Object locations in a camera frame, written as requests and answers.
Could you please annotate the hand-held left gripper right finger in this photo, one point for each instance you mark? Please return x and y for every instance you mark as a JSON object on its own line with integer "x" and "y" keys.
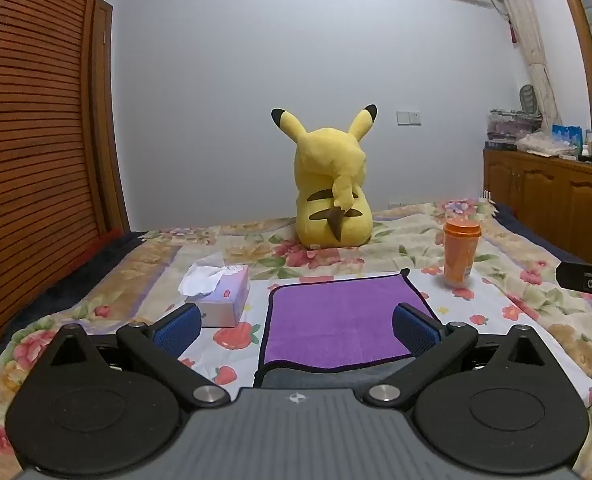
{"x": 415, "y": 332}

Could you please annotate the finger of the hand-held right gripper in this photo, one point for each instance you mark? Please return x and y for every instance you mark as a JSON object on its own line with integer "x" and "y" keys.
{"x": 578, "y": 275}

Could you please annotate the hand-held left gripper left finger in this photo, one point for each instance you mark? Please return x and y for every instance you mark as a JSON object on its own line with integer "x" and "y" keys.
{"x": 178, "y": 331}

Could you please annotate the purple towel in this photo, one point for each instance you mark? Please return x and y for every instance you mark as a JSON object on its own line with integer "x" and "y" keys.
{"x": 333, "y": 317}

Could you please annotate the tissue box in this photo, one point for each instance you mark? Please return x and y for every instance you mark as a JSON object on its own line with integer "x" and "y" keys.
{"x": 226, "y": 300}

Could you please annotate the floral bed sheet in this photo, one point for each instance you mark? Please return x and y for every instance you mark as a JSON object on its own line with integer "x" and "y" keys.
{"x": 506, "y": 305}

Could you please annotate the wooden cabinet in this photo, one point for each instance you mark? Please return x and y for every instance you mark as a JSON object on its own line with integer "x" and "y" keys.
{"x": 546, "y": 195}

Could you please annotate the orange cup with lid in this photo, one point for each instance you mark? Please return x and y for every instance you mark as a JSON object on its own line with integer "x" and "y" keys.
{"x": 460, "y": 255}

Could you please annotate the grey towel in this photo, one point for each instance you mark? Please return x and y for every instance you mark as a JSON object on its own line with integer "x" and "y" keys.
{"x": 326, "y": 377}

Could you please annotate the small white bottle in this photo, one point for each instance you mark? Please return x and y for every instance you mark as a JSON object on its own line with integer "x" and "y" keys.
{"x": 588, "y": 144}

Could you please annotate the white plastic bag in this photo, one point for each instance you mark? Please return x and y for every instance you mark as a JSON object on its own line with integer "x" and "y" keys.
{"x": 543, "y": 142}

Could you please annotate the blue box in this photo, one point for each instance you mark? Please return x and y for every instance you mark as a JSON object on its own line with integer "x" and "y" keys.
{"x": 566, "y": 135}

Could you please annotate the stack of storage boxes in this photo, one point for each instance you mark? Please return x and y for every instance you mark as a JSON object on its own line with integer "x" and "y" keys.
{"x": 506, "y": 127}

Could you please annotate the yellow plush toy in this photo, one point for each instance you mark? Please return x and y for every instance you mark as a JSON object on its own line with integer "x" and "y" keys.
{"x": 328, "y": 180}

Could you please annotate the cream curtain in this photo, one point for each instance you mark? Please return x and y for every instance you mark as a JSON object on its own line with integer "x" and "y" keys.
{"x": 531, "y": 45}

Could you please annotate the wooden slatted wardrobe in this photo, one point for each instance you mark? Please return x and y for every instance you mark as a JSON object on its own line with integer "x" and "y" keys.
{"x": 31, "y": 135}

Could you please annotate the white wall switch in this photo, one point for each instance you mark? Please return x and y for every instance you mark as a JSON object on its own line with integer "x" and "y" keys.
{"x": 408, "y": 117}

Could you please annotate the wooden window frame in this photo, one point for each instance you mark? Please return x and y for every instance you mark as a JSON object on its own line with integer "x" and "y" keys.
{"x": 581, "y": 35}

